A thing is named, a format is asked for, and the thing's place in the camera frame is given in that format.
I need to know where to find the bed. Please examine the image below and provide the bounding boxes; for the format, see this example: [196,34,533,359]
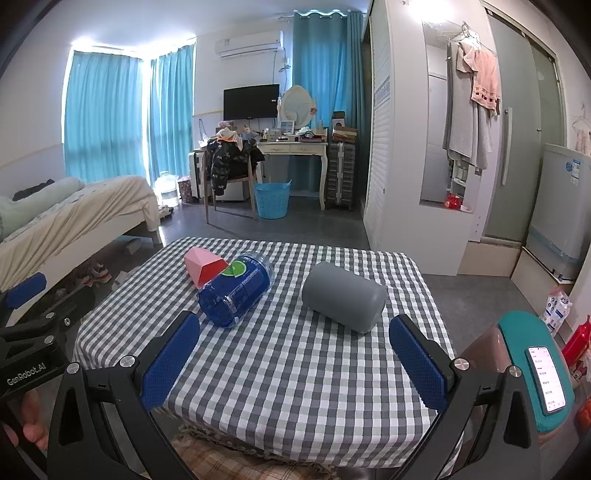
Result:
[0,175,163,298]

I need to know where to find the person's left hand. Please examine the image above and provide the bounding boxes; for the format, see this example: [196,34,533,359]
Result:
[0,387,51,455]

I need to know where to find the smartphone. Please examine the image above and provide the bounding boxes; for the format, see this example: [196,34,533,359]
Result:
[527,345,568,415]

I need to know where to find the white refrigerator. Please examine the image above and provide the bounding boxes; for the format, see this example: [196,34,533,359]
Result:
[523,143,591,284]

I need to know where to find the beige blanket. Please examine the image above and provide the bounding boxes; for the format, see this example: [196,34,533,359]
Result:
[0,175,160,274]

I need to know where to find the red faceted cup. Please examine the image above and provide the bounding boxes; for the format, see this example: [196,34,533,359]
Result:
[184,248,230,289]

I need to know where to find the oval white mirror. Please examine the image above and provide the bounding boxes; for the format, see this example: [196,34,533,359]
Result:
[278,85,317,130]

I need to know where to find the grey checkered tablecloth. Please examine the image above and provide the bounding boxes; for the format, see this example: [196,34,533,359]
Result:
[73,237,455,467]

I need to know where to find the blue plastic basket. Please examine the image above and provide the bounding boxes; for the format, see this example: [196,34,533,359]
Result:
[253,180,293,219]

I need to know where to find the blue window curtain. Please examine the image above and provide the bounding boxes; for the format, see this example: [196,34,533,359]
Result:
[148,50,195,180]
[64,48,149,175]
[292,11,366,197]

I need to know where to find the grey hanging towel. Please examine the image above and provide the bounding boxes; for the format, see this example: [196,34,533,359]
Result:
[442,41,495,171]

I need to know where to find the dark patterned jacket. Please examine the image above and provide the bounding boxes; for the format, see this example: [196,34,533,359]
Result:
[205,136,266,195]

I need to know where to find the frosted glass door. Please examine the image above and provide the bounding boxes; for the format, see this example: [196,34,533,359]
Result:
[480,4,571,244]

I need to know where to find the silver suitcase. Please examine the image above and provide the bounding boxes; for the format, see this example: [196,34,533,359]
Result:
[187,150,208,202]

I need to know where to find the wooden chair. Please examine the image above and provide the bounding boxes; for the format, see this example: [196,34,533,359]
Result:
[203,152,260,225]

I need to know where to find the blue transparent cup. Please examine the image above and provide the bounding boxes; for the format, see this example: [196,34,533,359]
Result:
[197,251,275,329]

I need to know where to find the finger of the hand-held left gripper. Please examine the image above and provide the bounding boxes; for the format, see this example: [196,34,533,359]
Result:
[0,285,97,352]
[0,272,48,324]

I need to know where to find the cream dressing table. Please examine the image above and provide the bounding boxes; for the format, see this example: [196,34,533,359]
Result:
[256,137,329,211]

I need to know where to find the white air conditioner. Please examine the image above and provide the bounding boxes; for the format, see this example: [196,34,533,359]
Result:
[215,30,285,59]

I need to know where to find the orange cloth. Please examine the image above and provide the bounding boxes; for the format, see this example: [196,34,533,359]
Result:
[217,128,243,151]

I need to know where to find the white printed bag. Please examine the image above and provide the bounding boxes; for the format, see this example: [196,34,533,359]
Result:
[538,286,573,335]

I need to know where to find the dark ribbed suitcase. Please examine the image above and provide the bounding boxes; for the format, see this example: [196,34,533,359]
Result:
[325,141,359,211]

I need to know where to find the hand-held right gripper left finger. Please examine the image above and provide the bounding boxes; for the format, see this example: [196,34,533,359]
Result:
[46,310,204,480]

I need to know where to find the clear water jug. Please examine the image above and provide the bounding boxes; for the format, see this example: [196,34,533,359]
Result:
[154,171,180,209]

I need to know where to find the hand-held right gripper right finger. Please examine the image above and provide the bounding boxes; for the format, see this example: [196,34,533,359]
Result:
[389,314,550,480]

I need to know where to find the green pillow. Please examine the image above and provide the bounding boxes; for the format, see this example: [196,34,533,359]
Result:
[0,178,86,241]

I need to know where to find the teal seat stool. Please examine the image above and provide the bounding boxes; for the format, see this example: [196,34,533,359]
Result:
[455,311,578,457]

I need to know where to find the black television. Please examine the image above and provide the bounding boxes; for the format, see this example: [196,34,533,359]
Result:
[223,84,280,120]

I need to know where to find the beige plaid cloth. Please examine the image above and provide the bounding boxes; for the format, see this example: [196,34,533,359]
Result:
[168,427,338,480]

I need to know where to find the shoes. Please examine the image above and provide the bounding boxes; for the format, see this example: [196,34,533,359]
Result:
[69,262,114,296]

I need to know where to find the grey cup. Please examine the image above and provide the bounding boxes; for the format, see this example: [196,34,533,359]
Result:
[301,261,389,334]

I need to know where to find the pink hanging towel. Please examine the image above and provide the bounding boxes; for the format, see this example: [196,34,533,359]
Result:
[470,46,502,116]

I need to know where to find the red bottle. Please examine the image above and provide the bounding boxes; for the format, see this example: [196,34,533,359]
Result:
[561,315,591,370]

